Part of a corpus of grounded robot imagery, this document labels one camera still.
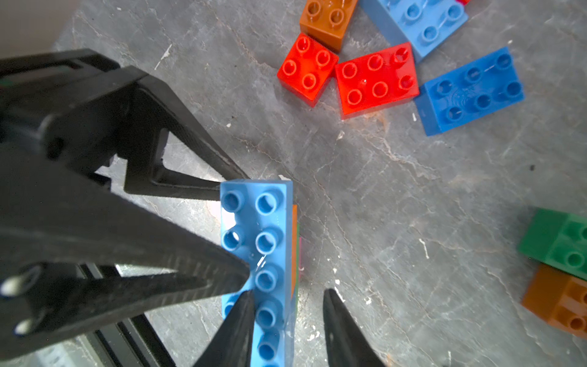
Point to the green lego brick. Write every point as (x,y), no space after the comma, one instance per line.
(557,239)

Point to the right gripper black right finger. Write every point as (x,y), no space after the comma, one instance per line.
(346,345)

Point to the orange lego brick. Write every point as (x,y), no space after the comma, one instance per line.
(295,242)

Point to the red lego brick long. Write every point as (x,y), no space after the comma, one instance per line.
(376,81)

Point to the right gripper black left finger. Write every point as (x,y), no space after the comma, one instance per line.
(232,344)

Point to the light blue long lego brick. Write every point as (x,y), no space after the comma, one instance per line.
(425,24)

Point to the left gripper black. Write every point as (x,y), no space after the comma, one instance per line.
(75,257)

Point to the small brown lego brick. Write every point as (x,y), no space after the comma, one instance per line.
(559,299)

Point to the blue lego brick stacked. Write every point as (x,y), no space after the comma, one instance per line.
(469,93)

